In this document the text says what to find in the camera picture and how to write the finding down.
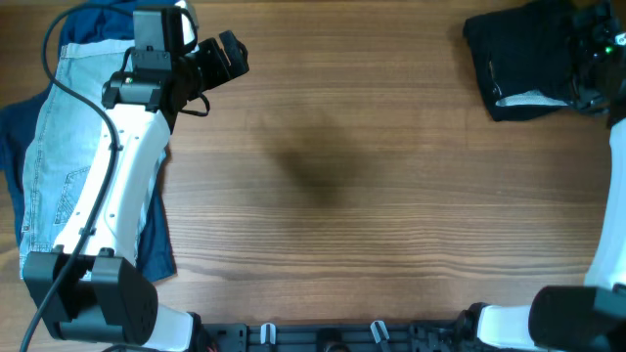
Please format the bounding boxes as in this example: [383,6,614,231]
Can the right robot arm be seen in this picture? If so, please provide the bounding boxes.
[454,0,625,351]

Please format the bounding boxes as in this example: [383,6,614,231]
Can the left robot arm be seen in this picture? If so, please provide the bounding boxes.
[23,3,249,351]

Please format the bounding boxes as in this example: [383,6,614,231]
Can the black shorts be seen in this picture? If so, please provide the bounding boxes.
[463,0,604,122]

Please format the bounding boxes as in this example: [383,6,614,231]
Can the light denim shorts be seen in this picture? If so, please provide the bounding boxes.
[18,39,175,282]

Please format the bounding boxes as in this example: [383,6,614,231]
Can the dark blue garment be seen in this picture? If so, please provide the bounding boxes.
[0,0,189,285]

